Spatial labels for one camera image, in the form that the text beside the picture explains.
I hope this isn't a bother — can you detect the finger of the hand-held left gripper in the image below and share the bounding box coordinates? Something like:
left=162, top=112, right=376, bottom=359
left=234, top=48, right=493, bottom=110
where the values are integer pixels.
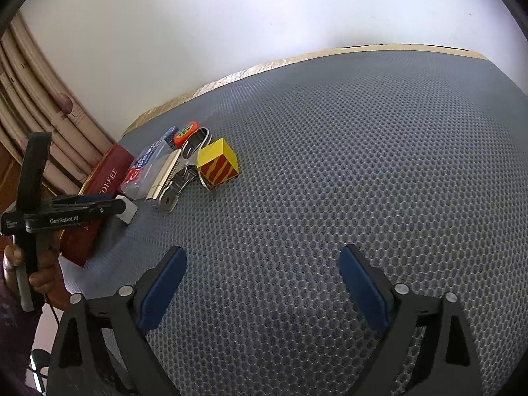
left=50, top=195, right=102, bottom=209
left=74, top=199, right=127, bottom=220

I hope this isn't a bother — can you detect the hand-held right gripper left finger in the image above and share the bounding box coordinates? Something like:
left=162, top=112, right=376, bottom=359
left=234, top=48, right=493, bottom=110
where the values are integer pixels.
left=49, top=245, right=188, bottom=396

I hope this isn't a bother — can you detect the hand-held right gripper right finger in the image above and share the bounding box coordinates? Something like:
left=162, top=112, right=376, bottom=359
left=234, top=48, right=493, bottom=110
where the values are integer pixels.
left=336, top=244, right=485, bottom=396

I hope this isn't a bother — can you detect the small white cube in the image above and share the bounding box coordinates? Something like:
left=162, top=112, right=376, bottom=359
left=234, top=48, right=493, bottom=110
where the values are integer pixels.
left=113, top=195, right=138, bottom=224

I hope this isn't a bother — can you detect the red tin box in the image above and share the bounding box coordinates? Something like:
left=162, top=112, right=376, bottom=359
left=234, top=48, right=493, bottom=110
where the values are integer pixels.
left=60, top=142, right=137, bottom=268

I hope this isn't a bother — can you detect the clear plastic box red label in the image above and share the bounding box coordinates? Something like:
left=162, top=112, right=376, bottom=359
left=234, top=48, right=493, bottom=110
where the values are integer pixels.
left=121, top=139, right=176, bottom=199

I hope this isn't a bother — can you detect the gold lipstick with clear cap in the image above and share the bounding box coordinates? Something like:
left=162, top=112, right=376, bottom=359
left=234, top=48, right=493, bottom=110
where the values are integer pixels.
left=145, top=149, right=184, bottom=202

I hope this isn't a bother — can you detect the person's left hand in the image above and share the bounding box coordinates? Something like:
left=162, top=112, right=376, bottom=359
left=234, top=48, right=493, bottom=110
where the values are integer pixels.
left=2, top=245, right=67, bottom=311

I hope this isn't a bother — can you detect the brown wooden furniture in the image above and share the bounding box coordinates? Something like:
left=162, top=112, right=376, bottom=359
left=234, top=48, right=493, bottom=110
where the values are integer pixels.
left=0, top=140, right=25, bottom=215

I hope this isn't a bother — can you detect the beige patterned curtain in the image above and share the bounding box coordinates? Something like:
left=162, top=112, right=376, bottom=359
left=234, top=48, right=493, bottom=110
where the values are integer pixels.
left=0, top=12, right=118, bottom=199

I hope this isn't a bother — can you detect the orange tape measure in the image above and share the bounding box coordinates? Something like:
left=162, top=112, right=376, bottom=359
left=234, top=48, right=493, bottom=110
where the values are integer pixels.
left=173, top=120, right=199, bottom=148

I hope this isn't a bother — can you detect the yellow cube with red stripes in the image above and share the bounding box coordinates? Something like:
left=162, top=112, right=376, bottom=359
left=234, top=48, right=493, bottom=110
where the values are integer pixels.
left=197, top=137, right=240, bottom=187

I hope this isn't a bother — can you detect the purple patterned clothing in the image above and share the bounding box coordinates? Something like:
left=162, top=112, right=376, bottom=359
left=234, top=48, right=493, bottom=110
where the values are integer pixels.
left=0, top=284, right=42, bottom=396

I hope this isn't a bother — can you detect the grey mesh mat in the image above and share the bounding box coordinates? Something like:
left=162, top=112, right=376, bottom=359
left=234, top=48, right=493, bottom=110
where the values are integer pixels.
left=58, top=43, right=528, bottom=396

